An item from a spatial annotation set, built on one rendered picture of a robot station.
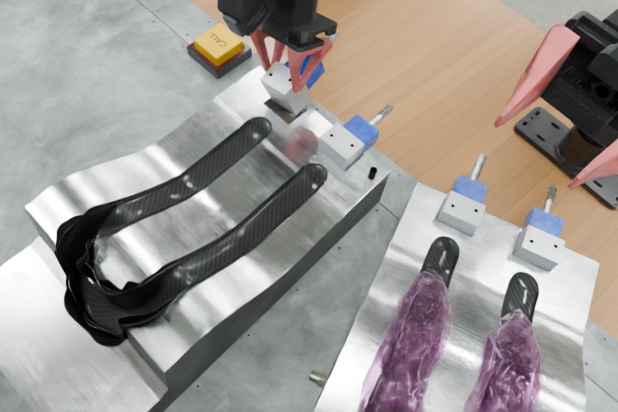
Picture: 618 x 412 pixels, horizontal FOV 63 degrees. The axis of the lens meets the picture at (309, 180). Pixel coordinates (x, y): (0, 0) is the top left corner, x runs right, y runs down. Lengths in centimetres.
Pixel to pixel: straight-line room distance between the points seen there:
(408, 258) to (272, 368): 22
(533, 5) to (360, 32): 160
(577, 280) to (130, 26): 83
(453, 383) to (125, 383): 36
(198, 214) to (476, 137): 48
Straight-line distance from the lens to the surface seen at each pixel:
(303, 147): 70
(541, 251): 72
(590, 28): 43
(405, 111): 88
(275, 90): 70
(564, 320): 73
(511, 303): 71
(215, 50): 89
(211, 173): 70
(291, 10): 63
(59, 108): 92
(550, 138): 92
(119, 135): 86
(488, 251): 72
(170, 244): 62
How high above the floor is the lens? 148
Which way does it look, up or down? 60 degrees down
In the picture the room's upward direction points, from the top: 6 degrees clockwise
